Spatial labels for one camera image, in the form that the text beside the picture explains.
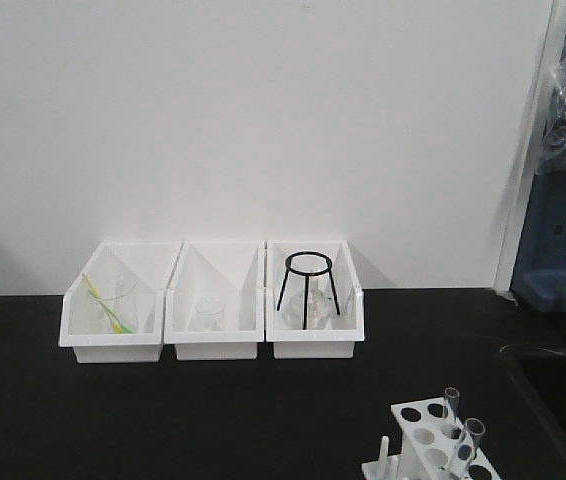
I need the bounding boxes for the glass test tube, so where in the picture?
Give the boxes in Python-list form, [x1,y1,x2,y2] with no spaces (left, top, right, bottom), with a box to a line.
[441,387,461,439]
[442,417,486,480]

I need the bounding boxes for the white test tube rack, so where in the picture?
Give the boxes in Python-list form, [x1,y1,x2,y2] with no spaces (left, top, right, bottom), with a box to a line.
[361,397,499,479]

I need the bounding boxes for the blue perforated drying rack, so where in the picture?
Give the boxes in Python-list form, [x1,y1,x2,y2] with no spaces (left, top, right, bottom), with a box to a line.
[511,172,566,312]

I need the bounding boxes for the white right storage bin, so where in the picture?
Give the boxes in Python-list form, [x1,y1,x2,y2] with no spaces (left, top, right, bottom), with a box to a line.
[265,240,365,359]

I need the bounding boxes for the white storage bin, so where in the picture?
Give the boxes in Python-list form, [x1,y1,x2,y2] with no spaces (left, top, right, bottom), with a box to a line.
[265,240,365,359]
[59,241,182,363]
[163,241,266,361]

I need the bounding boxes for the glass flask in right bin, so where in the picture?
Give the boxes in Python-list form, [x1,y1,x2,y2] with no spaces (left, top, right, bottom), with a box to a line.
[283,289,336,330]

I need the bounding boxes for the white middle storage bin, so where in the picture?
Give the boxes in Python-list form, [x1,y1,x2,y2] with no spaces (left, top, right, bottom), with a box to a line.
[163,241,266,361]

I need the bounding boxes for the glass beaker in middle bin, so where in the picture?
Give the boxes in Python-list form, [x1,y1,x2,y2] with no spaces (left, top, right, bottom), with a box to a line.
[190,297,225,331]

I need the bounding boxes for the glass beaker in bin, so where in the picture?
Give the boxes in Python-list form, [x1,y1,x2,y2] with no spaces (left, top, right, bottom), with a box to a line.
[100,278,138,333]
[190,297,225,331]

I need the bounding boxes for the glass beaker in left bin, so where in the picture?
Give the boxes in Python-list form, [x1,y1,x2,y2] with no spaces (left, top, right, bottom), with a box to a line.
[100,278,138,333]

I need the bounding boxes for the white left storage bin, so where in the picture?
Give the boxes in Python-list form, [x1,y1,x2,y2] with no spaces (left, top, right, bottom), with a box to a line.
[59,241,182,363]

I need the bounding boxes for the yellow green pipette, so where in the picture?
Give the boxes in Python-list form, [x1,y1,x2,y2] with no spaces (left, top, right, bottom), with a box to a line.
[81,273,133,334]

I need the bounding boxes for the black wire tripod stand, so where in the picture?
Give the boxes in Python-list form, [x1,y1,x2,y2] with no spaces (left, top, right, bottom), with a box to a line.
[276,250,341,316]

